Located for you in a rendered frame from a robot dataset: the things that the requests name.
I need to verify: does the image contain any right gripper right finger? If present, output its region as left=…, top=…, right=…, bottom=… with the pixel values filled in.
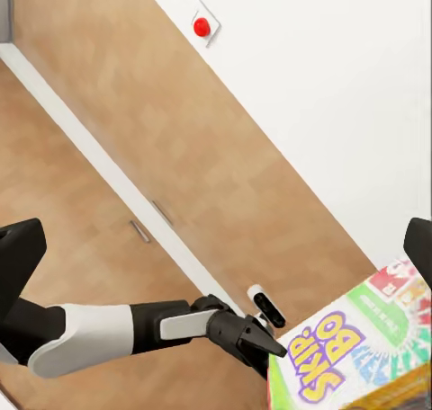
left=403, top=217, right=432, bottom=289

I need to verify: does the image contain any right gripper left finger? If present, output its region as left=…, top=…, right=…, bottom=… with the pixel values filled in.
left=0, top=218, right=47, bottom=325

